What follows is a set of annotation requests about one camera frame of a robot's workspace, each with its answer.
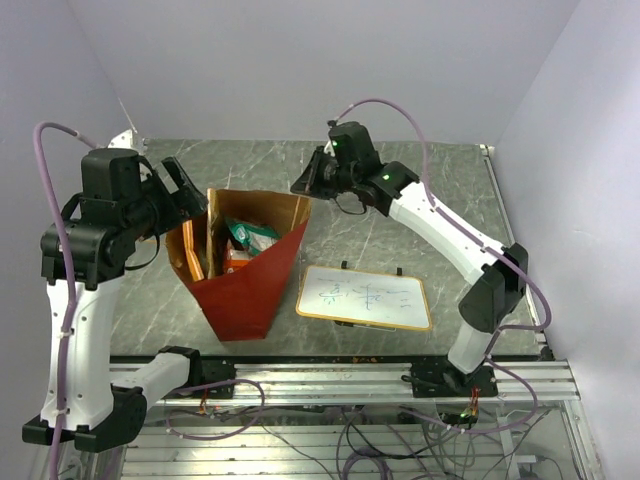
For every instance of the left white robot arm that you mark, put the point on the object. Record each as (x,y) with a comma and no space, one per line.
(84,260)

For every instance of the aluminium rail frame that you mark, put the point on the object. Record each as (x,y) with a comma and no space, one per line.
(349,384)

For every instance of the teal Fox's candy packet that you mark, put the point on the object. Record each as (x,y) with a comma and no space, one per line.
(254,239)

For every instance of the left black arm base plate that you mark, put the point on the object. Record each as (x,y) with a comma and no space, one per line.
(214,370)

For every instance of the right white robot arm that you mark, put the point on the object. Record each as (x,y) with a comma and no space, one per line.
(493,271)

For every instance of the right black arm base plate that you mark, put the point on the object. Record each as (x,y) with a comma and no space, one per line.
(443,381)

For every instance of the small whiteboard orange frame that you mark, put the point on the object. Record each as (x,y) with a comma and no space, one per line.
(372,299)

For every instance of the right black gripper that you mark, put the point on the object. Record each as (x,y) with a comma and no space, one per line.
(309,183)

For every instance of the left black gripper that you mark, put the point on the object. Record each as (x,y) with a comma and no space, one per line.
(192,201)

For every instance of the red paper bag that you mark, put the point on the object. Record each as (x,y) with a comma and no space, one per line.
(242,305)

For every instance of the orange striped snack packet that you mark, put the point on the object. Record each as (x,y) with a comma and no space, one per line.
(192,259)

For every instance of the orange Fox's candy packet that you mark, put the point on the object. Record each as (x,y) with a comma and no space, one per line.
(234,259)

